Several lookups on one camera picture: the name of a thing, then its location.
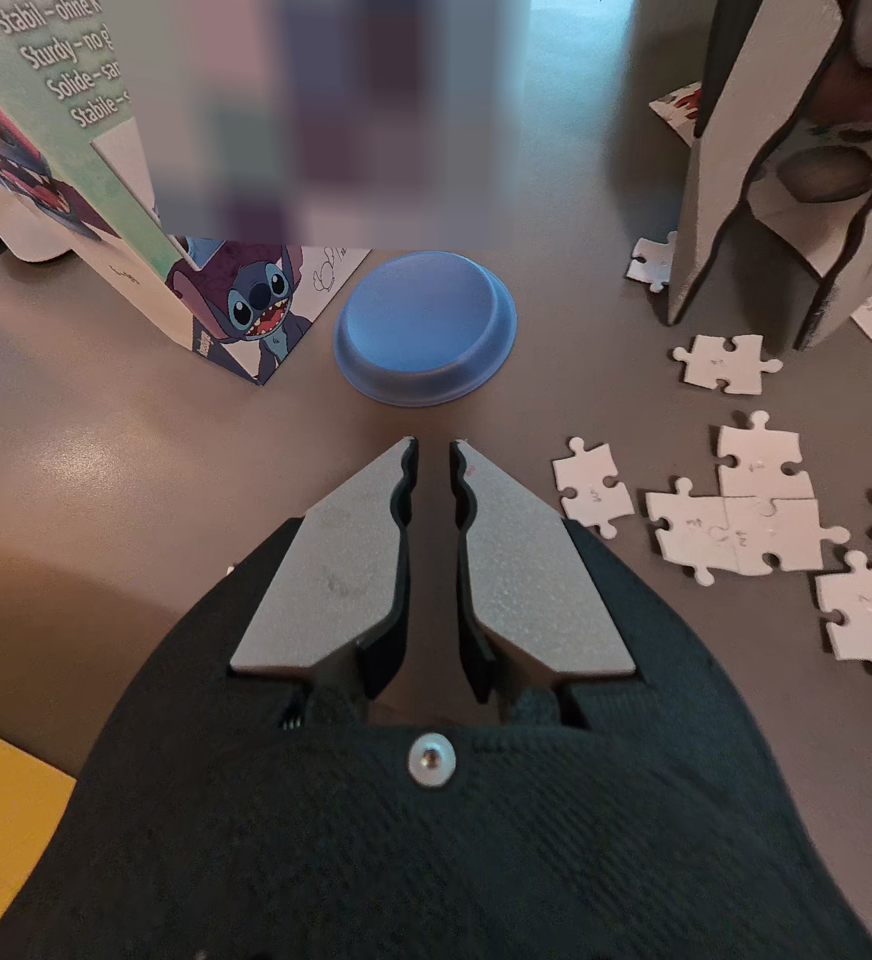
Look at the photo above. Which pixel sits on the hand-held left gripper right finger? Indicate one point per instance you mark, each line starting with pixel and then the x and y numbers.
pixel 541 600

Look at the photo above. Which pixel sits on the joined white puzzle piece cluster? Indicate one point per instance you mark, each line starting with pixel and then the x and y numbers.
pixel 758 525

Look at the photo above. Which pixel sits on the blue round plastic stand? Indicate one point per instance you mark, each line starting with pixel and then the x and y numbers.
pixel 421 330

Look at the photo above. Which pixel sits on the scatter of white puzzle pieces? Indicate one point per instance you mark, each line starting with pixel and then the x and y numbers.
pixel 593 487

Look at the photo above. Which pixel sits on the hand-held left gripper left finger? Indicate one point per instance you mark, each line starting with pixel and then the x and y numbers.
pixel 331 592

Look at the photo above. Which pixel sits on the yellow box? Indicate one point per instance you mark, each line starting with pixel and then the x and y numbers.
pixel 1 825

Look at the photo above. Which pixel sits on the white rounded plastic object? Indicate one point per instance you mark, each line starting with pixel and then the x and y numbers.
pixel 23 232

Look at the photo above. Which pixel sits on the colourful cartoon puzzle box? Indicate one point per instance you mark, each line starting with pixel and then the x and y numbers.
pixel 46 172

